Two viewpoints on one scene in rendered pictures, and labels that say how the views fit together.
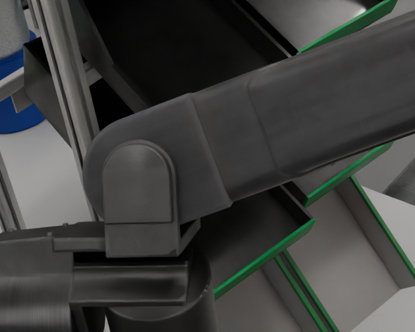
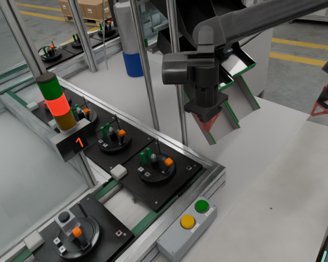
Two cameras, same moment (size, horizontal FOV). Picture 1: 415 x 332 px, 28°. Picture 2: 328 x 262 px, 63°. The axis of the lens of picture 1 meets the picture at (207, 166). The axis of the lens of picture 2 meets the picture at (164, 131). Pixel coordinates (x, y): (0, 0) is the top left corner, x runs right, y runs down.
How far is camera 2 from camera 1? 0.27 m
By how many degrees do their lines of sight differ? 5
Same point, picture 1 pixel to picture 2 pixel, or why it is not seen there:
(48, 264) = (181, 58)
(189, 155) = (217, 29)
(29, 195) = (144, 92)
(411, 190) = not seen: hidden behind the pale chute
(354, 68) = (256, 10)
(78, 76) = (176, 34)
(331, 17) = not seen: hidden behind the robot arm
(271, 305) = not seen: hidden behind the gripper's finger
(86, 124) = (177, 48)
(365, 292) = (243, 110)
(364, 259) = (243, 102)
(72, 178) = (156, 88)
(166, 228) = (211, 46)
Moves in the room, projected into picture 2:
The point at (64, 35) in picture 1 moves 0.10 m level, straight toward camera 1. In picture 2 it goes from (174, 22) to (181, 34)
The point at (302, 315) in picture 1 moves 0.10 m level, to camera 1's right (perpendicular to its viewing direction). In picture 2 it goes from (227, 112) to (253, 109)
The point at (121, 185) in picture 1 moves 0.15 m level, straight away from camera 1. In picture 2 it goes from (202, 35) to (187, 13)
